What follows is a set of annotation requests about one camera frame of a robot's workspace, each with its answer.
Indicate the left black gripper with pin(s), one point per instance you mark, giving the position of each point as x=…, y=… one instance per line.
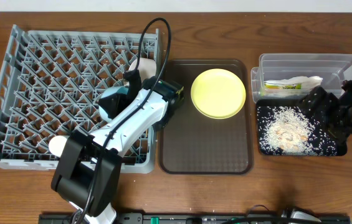
x=113, y=102

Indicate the light blue bowl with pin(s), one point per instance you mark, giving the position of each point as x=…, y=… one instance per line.
x=112, y=102

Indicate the pink white bowl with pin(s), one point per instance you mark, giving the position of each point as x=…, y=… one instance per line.
x=147, y=68

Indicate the white cup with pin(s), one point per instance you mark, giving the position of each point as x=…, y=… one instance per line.
x=57, y=144

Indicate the green orange snack wrapper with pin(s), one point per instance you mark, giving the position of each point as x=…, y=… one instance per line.
x=278, y=87

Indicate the white napkin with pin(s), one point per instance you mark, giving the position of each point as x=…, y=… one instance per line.
x=307, y=82

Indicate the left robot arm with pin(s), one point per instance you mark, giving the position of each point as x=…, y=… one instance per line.
x=90, y=164

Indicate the clear plastic waste bin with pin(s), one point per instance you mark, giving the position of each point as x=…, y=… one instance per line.
x=334, y=69

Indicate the black food waste tray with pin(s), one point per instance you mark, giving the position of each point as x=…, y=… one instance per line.
x=266, y=130

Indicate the grey plastic dish rack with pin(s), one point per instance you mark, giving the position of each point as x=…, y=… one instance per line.
x=50, y=82

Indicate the yellow round plate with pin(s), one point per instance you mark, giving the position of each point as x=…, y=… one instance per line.
x=218, y=93

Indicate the dark brown serving tray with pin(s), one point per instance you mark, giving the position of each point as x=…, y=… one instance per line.
x=193, y=143

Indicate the spilled rice food scraps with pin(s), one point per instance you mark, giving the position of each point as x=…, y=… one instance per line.
x=288, y=130

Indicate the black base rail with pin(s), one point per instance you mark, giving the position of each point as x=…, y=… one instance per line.
x=289, y=215

